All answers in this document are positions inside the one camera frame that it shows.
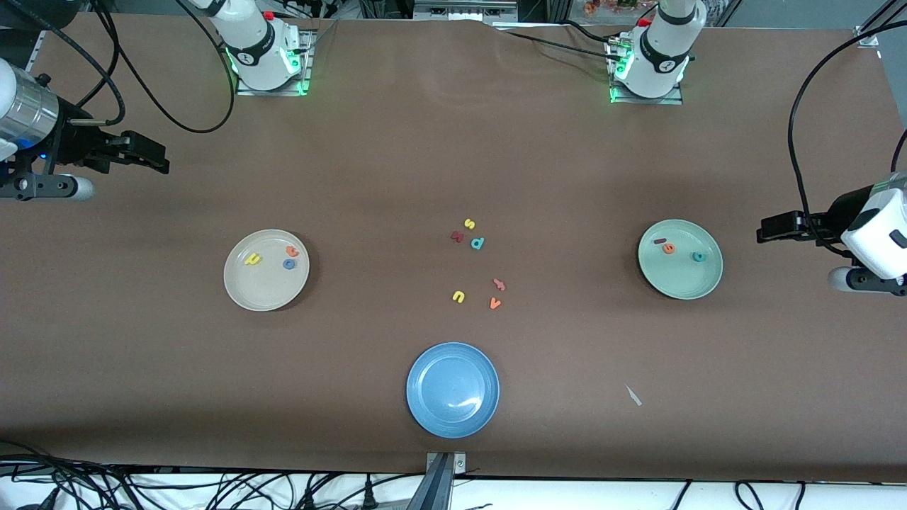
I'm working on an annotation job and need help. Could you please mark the grey power strip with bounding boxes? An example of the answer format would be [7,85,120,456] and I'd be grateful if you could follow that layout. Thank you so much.
[415,0,518,22]

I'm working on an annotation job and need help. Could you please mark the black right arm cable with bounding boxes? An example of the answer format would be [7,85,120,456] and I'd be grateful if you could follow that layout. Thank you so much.
[28,0,236,135]

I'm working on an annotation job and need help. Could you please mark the black floor cable tangle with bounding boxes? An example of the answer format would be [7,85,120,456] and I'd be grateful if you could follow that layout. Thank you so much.
[0,439,426,510]

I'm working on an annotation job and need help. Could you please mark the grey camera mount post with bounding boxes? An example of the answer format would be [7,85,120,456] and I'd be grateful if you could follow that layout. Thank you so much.
[407,452,468,510]

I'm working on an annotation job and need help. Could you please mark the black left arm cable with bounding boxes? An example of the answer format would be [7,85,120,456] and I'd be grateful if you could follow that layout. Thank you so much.
[790,21,907,256]

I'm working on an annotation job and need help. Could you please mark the aluminium table edge rail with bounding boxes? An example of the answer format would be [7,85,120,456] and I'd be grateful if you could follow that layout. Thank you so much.
[25,28,47,72]

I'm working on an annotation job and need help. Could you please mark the aluminium frame profile with bracket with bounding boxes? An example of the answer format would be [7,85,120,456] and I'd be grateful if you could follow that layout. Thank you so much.
[854,0,907,49]

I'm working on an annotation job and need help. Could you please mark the green plate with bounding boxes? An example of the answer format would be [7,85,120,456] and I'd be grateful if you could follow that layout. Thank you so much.
[638,219,724,300]

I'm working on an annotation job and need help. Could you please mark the blue plate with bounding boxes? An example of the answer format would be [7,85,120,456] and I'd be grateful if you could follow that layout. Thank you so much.
[406,342,500,439]

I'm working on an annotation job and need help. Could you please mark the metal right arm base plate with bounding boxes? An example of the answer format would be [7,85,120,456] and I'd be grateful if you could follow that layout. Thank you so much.
[235,30,317,97]

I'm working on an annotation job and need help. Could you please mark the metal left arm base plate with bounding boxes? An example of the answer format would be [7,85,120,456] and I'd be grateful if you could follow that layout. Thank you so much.
[608,39,685,106]

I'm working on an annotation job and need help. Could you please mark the black base power cable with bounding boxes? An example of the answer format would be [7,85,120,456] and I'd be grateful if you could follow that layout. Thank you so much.
[492,27,626,63]

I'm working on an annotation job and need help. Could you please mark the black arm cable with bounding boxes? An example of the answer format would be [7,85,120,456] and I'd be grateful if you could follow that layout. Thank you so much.
[790,21,907,256]
[28,0,236,135]

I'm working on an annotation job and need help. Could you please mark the beige plate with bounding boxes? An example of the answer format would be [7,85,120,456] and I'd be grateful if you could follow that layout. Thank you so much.
[223,229,310,312]

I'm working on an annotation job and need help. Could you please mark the brown table cover sheet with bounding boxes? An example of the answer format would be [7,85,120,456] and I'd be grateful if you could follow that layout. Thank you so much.
[0,13,907,484]

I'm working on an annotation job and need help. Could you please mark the orange flowers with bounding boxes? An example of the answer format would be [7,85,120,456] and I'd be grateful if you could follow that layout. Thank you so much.
[585,0,660,16]

